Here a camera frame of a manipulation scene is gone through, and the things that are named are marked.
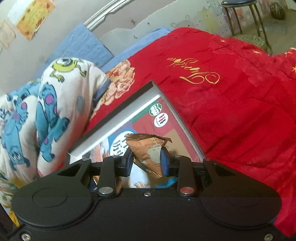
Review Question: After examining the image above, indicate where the black shallow box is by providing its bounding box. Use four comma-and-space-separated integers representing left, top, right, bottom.
65, 81, 205, 165

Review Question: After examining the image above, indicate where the red Disney bedspread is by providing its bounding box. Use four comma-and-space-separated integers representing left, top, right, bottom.
86, 28, 295, 235

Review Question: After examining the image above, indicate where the white certificate on wall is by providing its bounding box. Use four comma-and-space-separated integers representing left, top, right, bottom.
0, 21, 16, 49

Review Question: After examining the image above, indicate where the dark ball on floor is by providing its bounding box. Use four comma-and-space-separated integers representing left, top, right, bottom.
270, 3, 286, 20

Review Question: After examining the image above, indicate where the orange certificate on wall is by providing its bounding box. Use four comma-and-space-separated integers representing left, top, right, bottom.
16, 0, 55, 41

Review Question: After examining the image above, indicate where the Monsters Inc white quilt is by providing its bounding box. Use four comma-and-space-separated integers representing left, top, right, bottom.
1, 57, 110, 209

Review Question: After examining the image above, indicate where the light blue knitted scrunchie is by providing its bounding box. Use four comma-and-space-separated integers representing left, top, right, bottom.
154, 177, 178, 189

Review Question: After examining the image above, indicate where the brown triangular snack packet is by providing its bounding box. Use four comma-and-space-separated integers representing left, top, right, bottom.
125, 133, 172, 179

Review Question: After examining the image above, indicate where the blue pillow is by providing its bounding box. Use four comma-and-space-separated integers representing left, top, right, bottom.
45, 24, 113, 68

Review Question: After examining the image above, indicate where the blue round stool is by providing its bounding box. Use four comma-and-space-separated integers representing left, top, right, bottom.
221, 1, 273, 55

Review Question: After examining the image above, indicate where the blue bed sheet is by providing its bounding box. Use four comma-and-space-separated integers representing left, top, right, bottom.
100, 27, 172, 73

